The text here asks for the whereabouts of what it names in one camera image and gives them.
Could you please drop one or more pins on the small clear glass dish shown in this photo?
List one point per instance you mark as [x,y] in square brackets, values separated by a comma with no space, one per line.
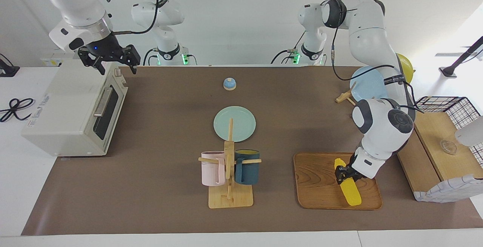
[449,147]

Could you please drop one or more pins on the white toaster oven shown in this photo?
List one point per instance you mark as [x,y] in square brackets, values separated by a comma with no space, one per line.
[64,111]

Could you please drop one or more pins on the wooden mug rack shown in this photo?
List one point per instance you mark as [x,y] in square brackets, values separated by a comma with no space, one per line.
[230,199]

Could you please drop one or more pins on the black clamp mount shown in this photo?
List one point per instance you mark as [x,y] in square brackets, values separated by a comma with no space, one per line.
[7,71]

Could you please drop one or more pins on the yellow plate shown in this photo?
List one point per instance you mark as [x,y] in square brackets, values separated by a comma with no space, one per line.
[406,65]

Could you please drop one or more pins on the dark teal mug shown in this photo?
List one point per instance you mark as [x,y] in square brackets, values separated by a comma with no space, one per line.
[249,169]

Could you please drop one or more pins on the brown wooden tray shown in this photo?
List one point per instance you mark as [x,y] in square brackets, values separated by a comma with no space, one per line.
[317,186]

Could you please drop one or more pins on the light green plate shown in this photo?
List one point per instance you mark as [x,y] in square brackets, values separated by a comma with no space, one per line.
[243,124]

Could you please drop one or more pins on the light blue plate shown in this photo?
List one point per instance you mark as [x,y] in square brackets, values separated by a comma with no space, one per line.
[368,86]

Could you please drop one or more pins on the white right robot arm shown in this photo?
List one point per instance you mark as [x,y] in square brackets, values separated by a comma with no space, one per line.
[75,5]

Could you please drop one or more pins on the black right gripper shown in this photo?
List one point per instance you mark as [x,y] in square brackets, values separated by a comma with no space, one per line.
[103,47]

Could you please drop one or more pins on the white power box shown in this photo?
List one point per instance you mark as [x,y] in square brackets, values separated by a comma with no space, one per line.
[49,61]

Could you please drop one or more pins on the wooden plate rack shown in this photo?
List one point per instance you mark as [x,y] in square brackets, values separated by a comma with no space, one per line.
[344,98]

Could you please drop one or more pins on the white checked cloth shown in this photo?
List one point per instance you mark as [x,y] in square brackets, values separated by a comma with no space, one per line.
[453,190]

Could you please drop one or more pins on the yellow corn cob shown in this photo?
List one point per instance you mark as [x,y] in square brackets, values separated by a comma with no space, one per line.
[351,194]

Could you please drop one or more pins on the white rounded object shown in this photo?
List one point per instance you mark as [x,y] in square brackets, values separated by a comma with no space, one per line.
[471,131]

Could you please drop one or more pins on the black stand with base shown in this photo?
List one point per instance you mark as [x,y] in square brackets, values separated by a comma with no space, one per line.
[451,71]

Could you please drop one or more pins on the blue call bell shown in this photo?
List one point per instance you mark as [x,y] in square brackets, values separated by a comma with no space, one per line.
[229,84]

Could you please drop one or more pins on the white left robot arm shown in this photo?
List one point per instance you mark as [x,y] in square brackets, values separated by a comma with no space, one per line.
[385,126]

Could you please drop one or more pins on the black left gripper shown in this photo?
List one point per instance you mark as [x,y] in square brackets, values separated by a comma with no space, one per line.
[354,169]

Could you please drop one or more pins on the pink mug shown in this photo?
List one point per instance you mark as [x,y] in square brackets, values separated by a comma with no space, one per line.
[211,169]

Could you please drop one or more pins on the brown table mat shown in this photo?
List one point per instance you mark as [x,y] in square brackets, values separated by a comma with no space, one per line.
[169,209]

